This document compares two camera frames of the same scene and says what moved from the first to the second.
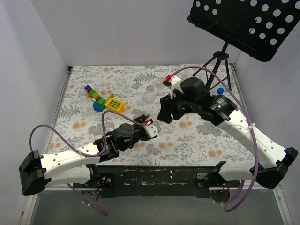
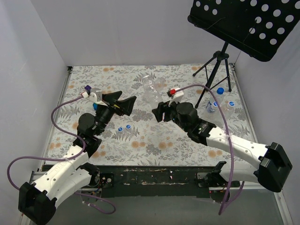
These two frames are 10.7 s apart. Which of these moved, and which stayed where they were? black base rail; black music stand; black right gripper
Moved: black right gripper
Stayed: black music stand; black base rail
